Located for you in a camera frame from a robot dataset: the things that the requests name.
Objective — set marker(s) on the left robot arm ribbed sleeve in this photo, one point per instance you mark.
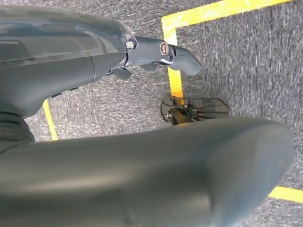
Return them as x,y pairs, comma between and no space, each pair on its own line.
11,128

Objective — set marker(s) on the yellow floor tape strip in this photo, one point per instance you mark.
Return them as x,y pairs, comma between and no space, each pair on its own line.
175,78
50,120
289,194

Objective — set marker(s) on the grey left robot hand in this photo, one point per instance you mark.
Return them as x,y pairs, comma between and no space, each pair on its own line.
47,47

